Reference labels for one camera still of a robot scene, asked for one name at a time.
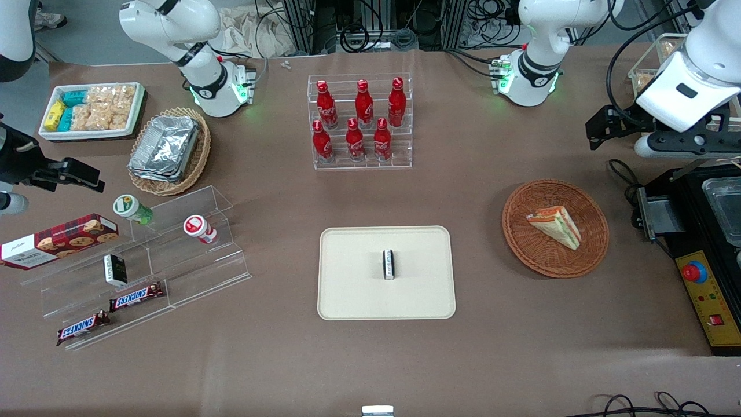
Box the white crumpled cloth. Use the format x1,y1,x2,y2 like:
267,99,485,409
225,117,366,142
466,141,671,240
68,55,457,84
215,5,297,59

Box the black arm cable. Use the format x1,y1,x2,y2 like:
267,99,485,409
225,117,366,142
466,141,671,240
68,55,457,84
605,0,704,114

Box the beige serving tray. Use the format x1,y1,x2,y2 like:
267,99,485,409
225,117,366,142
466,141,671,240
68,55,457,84
317,226,457,321

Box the black machine with yellow panel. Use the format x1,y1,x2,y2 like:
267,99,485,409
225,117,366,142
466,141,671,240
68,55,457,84
634,165,741,356

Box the triangular wrapped sandwich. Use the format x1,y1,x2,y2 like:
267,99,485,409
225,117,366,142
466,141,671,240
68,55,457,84
526,206,582,251

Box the clear acrylic stepped shelf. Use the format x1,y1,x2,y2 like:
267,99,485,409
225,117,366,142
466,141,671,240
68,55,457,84
20,185,253,352

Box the grey shoe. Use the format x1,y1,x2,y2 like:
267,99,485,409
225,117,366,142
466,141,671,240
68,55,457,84
33,3,68,31

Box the red lidded cup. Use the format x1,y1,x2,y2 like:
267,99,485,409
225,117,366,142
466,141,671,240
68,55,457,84
183,215,218,244

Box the clear acrylic bottle rack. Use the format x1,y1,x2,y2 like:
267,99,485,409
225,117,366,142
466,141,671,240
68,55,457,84
307,72,414,171

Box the clear rice cracker bag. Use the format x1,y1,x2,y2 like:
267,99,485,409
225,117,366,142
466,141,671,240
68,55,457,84
86,85,137,111
93,108,135,131
70,104,96,132

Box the white rectangular snack tray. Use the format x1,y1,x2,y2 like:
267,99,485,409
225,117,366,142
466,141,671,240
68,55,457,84
39,82,146,142

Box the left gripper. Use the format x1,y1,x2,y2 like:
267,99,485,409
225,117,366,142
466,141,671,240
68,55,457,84
586,106,741,160

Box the grey base cable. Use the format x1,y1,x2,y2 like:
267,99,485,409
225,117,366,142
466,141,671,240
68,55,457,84
252,55,271,89

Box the green lidded cup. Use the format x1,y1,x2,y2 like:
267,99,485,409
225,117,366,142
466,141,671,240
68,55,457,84
112,195,155,226

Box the red tartan cookie box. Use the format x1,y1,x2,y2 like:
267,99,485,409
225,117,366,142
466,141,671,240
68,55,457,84
0,213,120,271

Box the clear plastic snack container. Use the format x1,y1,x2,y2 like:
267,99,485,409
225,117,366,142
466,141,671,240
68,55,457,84
628,33,693,98

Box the black floor cables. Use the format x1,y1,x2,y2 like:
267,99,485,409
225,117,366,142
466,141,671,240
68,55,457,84
581,392,741,417

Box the red cola bottle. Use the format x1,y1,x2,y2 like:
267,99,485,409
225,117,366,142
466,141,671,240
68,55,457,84
312,120,335,164
316,80,339,130
345,118,367,163
373,118,393,163
387,77,408,129
354,79,375,130

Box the round brown wicker basket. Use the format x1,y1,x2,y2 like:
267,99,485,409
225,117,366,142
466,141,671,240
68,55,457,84
502,180,610,279

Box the black base cables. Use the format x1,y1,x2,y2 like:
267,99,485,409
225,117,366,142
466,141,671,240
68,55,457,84
445,49,505,80

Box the Snickers chocolate bar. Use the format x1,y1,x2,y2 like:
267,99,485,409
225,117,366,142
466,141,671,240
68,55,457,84
108,281,165,313
56,310,111,347

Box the black equipment rack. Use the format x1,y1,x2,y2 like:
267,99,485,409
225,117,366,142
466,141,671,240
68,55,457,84
281,0,471,54

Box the red emergency stop button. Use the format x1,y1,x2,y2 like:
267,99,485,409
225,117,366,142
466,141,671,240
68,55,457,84
683,261,709,285

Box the aluminium foil tray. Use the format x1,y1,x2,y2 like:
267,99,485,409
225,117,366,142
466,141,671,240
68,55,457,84
128,115,201,184

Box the grey metal bracket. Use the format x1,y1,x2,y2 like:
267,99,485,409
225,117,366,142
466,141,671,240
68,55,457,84
636,187,687,242

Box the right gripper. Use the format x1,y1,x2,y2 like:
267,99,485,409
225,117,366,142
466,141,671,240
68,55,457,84
0,125,106,216

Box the black table cable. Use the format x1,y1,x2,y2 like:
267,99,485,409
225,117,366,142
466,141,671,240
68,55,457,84
607,159,645,204

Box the yellow snack packet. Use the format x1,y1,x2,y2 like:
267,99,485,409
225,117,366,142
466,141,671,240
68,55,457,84
44,100,66,131

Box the oval wicker basket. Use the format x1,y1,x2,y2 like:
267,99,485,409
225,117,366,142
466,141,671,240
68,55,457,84
127,107,212,196

